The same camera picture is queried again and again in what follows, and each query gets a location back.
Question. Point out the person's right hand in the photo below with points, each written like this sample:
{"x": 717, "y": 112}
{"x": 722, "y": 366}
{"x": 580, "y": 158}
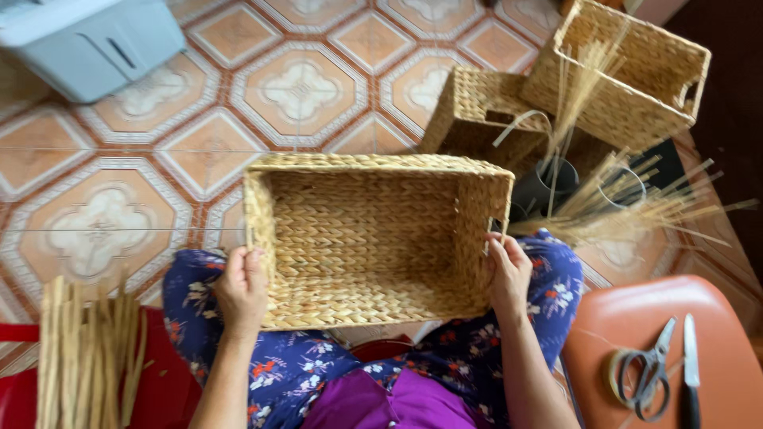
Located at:
{"x": 508, "y": 276}

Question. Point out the person's left hand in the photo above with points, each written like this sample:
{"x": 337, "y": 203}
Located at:
{"x": 240, "y": 291}

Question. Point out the person's left fingers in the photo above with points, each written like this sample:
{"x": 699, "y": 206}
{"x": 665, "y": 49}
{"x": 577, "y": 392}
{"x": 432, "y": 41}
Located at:
{"x": 250, "y": 257}

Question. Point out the large woven straw basket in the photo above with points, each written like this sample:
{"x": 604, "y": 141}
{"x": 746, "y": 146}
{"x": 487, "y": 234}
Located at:
{"x": 375, "y": 238}

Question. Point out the blue floral trousers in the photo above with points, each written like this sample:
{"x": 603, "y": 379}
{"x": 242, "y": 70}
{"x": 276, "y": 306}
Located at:
{"x": 334, "y": 369}

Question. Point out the red plastic stool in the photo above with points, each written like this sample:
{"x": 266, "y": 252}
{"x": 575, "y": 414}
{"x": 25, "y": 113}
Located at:
{"x": 161, "y": 387}

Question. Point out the red plastic seat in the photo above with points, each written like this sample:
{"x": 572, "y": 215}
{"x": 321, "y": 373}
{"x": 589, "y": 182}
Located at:
{"x": 381, "y": 347}

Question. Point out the bundle of dried straw stalks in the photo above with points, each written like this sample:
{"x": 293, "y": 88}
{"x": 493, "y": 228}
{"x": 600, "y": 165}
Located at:
{"x": 89, "y": 357}

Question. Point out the purple shirt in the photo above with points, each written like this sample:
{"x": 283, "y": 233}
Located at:
{"x": 393, "y": 405}

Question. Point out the small woven straw basket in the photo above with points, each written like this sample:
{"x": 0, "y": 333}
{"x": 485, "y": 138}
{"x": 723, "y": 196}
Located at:
{"x": 477, "y": 113}

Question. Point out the grey plastic box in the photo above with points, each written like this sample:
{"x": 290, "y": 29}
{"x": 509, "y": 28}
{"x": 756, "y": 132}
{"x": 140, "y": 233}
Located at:
{"x": 89, "y": 41}

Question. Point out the dark metal cylinder can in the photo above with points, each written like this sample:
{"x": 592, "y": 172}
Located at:
{"x": 545, "y": 188}

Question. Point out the bundle of thin reed stalks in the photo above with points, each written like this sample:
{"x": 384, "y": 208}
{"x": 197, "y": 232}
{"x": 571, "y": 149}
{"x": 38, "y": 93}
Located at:
{"x": 620, "y": 196}

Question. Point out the roll of clear tape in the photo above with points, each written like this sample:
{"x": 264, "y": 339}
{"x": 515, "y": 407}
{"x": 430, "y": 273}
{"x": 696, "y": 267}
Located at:
{"x": 623, "y": 372}

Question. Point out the metal scissors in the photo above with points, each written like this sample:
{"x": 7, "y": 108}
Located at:
{"x": 647, "y": 372}

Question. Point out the orange plastic stool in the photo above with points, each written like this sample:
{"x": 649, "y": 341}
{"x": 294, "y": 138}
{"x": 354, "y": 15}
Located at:
{"x": 661, "y": 345}

